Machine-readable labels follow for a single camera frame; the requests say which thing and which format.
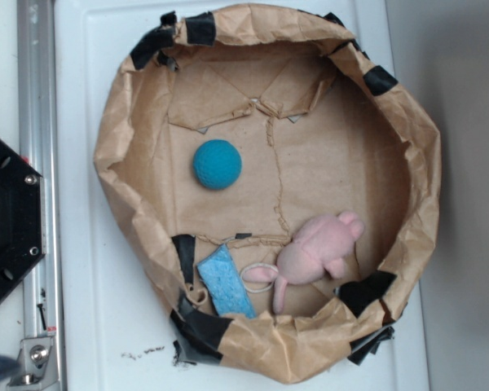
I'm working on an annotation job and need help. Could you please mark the blue dimpled ball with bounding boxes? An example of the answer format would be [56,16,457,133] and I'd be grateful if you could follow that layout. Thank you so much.
[192,139,242,190]

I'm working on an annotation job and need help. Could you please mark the brown paper bag basin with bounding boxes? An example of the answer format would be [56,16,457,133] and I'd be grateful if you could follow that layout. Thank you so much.
[94,4,441,384]

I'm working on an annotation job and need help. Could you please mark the white rubber band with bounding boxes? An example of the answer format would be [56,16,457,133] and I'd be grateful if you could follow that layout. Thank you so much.
[240,262,279,294]

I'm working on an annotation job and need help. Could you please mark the pink plush bunny toy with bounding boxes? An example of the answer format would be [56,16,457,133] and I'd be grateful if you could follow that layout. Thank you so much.
[240,211,365,314]

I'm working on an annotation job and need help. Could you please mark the blue sponge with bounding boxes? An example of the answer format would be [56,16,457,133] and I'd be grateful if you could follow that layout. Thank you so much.
[197,244,257,319]

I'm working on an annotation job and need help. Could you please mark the white tray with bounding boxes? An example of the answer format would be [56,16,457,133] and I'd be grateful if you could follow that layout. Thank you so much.
[54,1,430,390]

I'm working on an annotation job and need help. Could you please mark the aluminium extrusion rail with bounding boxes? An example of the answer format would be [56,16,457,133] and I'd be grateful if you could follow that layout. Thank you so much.
[15,0,68,391]

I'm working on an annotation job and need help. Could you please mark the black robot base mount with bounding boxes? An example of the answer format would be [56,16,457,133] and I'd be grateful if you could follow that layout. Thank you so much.
[0,139,45,305]

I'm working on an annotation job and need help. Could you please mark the metal corner bracket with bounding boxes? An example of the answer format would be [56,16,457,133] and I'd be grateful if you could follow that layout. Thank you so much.
[7,336,59,390]

